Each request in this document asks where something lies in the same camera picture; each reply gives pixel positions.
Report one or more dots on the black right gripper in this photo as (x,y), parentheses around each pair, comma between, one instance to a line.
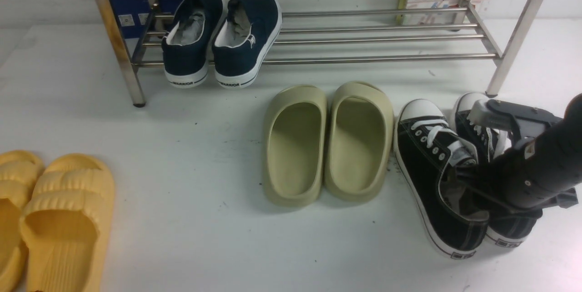
(534,174)

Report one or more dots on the black canvas sneaker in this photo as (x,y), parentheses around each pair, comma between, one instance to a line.
(429,153)
(506,231)

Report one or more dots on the navy canvas shoe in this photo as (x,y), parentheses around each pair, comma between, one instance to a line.
(244,39)
(185,45)

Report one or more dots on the stainless steel shoe rack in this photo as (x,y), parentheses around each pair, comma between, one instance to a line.
(130,63)

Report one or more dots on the right olive foam slide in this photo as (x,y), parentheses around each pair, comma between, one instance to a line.
(359,142)

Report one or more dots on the olive foam slide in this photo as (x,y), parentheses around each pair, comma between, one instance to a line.
(294,133)
(359,142)

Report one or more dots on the left olive foam slide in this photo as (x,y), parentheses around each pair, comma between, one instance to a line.
(294,133)

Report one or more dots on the blue cardboard box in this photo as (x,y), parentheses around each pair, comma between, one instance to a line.
(133,14)

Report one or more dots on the right yellow ridged slipper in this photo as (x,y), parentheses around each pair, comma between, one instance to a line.
(67,223)

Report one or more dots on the yellow ridged slipper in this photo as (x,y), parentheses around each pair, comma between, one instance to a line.
(67,223)
(19,172)

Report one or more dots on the left yellow ridged slipper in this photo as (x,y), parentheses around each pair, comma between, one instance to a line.
(19,172)

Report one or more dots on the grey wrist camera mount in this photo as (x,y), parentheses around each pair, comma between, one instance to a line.
(521,121)

